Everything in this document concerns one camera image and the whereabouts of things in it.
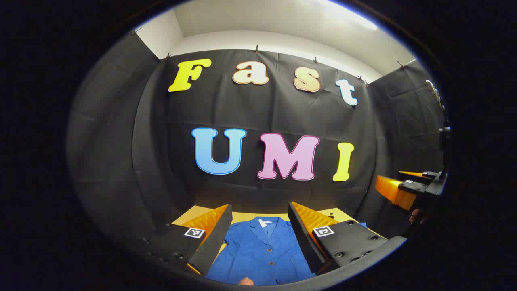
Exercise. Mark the blue button shirt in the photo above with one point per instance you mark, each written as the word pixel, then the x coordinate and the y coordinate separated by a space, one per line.
pixel 258 252

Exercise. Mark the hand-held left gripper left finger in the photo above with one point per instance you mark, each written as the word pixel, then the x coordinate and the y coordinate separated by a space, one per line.
pixel 216 238

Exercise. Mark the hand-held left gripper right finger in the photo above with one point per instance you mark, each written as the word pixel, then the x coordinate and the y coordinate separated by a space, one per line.
pixel 301 238

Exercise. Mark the black backdrop cloth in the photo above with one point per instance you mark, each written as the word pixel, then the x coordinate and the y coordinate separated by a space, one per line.
pixel 274 113

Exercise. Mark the silver device on stand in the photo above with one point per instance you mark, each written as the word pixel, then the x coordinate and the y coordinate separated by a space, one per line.
pixel 435 93

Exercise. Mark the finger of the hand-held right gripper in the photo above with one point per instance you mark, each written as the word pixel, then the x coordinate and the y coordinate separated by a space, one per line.
pixel 394 193
pixel 420 174

